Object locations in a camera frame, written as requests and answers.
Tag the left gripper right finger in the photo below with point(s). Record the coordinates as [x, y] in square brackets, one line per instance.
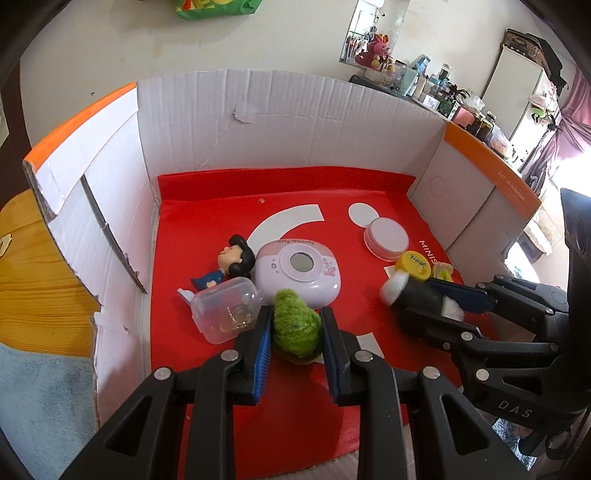
[411, 422]

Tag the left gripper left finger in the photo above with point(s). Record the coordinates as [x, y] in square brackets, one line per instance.
[179, 424]

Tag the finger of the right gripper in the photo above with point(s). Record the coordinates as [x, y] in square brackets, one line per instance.
[533, 306]
[466, 341]

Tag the black roll with white paper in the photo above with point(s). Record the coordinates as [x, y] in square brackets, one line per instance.
[405, 291]

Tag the white round lid container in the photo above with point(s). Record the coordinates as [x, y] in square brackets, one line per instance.
[386, 239]

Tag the green yarn ball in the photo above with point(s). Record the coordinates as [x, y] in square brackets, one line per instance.
[297, 328]

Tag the clear plastic capsule case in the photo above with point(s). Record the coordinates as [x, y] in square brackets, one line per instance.
[222, 312]

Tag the pink mini printer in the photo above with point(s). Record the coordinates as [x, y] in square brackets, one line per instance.
[307, 267]

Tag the black-haired boy figurine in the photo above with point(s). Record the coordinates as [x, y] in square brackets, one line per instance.
[235, 260]

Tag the small yellow-green plush toy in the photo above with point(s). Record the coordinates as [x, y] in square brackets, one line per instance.
[443, 271]

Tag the light blue fluffy towel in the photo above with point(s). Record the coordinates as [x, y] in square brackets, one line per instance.
[47, 408]

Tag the white refrigerator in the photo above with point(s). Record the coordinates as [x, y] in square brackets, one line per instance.
[514, 79]

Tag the orange cardboard box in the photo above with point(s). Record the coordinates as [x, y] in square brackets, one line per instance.
[142, 190]

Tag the small tag on table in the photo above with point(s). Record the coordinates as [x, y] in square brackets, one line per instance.
[5, 243]

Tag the cluttered side table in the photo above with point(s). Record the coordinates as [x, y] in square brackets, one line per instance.
[438, 94]

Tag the pink rabbit plush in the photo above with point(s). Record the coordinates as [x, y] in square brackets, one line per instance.
[377, 53]

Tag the green shopping bag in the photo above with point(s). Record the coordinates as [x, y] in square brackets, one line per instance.
[196, 10]

